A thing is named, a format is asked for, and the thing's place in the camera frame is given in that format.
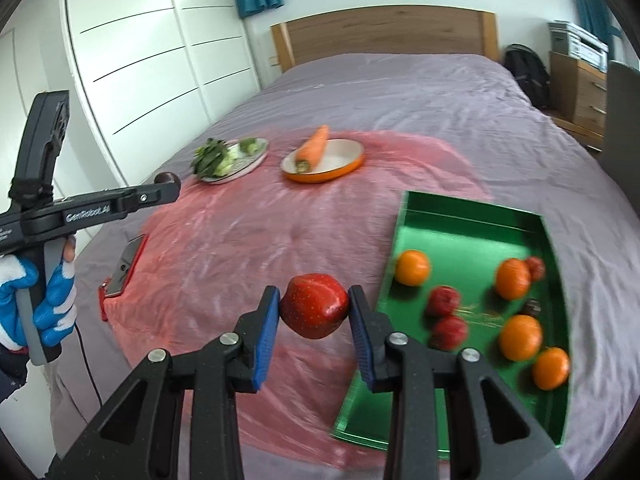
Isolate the orange-rimmed white plate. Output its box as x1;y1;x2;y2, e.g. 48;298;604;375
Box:
280;138;366;184

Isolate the orange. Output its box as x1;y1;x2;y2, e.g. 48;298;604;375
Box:
395;250;432;287
498;315;544;362
531;347;571;391
495;258;532;301

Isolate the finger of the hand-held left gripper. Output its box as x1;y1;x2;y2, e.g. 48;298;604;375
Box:
116;182;182;216

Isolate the wooden headboard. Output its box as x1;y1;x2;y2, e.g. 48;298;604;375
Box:
270;7;499;73

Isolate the grey office chair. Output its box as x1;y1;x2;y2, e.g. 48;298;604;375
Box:
601;60;640;196

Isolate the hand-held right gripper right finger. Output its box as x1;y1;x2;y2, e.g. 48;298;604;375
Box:
347;285;576;480

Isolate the red plastic sheet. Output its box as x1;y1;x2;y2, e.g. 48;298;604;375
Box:
100;130;501;471

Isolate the smartphone in red case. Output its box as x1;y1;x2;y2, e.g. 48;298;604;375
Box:
102;233;150;298

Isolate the black cable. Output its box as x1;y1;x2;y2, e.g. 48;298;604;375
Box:
74;327;103;406

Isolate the carrot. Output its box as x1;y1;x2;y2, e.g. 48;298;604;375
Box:
294;125;330;173

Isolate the wooden dresser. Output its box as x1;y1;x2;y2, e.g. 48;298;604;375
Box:
549;51;610;136

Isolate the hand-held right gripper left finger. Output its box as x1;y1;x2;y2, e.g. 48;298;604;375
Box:
47;285;282;480

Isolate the white printer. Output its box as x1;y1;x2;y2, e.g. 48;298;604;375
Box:
570;27;611;68

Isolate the white wardrobe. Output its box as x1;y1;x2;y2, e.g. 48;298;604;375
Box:
0;0;261;221

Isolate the dark leafy green vegetable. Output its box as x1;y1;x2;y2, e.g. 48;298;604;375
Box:
191;138;238;179

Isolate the green tray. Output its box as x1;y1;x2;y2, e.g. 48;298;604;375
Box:
331;190;571;461

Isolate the person's left hand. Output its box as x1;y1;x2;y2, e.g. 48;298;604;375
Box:
0;237;78;351

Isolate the black backpack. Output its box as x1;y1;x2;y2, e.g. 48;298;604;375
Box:
503;44;552;111

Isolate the patterned white plate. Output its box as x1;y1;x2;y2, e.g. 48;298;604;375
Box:
196;138;271;186

